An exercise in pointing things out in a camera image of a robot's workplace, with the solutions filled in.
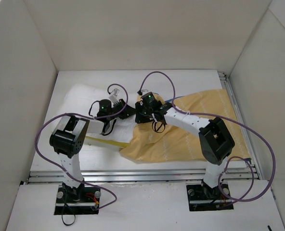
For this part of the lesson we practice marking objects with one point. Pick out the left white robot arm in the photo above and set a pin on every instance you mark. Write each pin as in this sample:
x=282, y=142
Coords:
x=69, y=135

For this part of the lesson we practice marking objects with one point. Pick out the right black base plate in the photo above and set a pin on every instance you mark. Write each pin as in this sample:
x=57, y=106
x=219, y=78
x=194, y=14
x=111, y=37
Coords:
x=202, y=198

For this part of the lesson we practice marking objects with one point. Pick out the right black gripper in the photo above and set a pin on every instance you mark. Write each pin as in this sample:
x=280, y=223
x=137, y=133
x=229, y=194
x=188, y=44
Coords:
x=139, y=113

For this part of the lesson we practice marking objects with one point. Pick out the aluminium frame rail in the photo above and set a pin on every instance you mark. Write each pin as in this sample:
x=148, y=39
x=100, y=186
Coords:
x=102, y=162

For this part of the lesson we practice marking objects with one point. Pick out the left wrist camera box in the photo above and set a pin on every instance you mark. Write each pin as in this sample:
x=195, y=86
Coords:
x=113, y=96

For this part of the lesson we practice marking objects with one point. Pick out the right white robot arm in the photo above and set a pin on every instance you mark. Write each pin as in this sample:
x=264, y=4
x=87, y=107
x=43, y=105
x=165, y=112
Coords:
x=215, y=139

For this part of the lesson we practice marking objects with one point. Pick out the white pillow yellow trim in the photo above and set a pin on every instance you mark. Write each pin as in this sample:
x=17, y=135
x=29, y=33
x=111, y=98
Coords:
x=82, y=99

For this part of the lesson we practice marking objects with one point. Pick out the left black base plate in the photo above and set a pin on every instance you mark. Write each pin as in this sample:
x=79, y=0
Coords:
x=66, y=204

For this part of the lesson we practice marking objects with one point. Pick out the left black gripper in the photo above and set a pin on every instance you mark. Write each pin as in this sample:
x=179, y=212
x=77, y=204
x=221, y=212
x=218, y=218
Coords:
x=123, y=108

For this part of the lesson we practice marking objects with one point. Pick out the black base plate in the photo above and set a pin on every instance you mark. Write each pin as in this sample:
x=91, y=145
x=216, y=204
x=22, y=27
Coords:
x=202, y=198
x=66, y=204

